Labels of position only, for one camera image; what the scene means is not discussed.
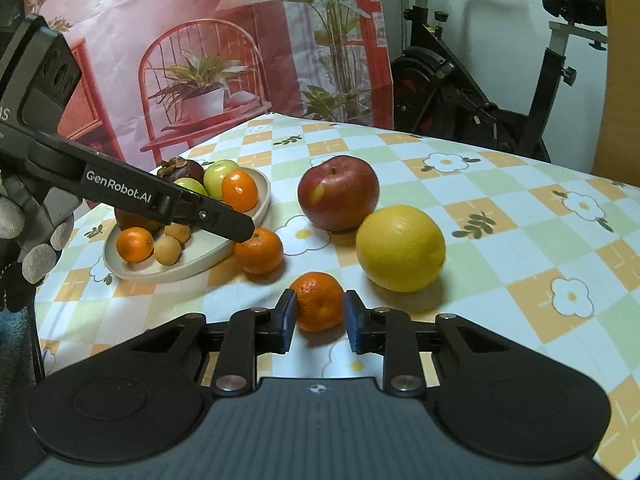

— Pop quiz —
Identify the green apple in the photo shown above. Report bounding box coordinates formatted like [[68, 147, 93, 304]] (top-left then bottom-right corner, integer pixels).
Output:
[[172, 177, 208, 198], [202, 159, 242, 200]]

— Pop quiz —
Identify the cream round plate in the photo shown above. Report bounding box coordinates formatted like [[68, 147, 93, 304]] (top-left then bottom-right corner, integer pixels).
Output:
[[102, 165, 272, 282]]

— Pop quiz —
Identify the small orange mandarin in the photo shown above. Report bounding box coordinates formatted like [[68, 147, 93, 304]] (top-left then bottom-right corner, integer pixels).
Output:
[[116, 226, 155, 264], [234, 227, 284, 275], [221, 170, 260, 213], [290, 271, 346, 333]]

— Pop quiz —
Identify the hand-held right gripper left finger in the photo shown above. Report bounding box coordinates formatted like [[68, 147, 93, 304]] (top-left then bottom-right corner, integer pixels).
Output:
[[115, 288, 299, 395]]

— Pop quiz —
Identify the person's left hand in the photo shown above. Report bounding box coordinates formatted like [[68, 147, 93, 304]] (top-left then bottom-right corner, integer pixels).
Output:
[[0, 167, 83, 313]]

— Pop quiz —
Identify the yellow lemon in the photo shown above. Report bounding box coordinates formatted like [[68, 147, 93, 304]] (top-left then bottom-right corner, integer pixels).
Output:
[[355, 204, 446, 293]]

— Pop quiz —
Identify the printed backdrop cloth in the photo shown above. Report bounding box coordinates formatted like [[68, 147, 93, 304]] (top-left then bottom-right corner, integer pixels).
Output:
[[22, 0, 396, 211]]

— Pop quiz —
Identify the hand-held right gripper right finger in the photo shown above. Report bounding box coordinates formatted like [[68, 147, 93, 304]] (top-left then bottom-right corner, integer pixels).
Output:
[[342, 290, 518, 395]]

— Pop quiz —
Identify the dull red apple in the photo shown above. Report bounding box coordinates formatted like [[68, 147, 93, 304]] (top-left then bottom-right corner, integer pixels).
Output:
[[114, 205, 163, 235]]

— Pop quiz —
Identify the wooden board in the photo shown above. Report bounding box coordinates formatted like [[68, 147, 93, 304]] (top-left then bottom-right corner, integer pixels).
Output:
[[592, 0, 640, 188]]

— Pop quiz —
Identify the dark purple mangosteen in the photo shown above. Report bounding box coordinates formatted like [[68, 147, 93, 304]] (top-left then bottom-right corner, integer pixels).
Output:
[[156, 156, 206, 185]]

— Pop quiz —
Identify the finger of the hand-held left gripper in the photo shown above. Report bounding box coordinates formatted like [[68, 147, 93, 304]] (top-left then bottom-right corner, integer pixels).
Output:
[[162, 187, 256, 243]]

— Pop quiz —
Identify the large red apple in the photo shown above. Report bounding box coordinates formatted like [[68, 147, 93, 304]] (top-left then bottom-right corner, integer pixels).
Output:
[[297, 155, 380, 233]]

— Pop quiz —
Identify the black exercise bike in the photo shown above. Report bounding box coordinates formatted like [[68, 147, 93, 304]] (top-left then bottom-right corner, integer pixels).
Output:
[[375, 0, 608, 163]]

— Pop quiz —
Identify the blue fuzzy cloth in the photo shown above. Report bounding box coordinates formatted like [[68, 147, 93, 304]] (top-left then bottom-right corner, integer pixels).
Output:
[[0, 307, 36, 381]]

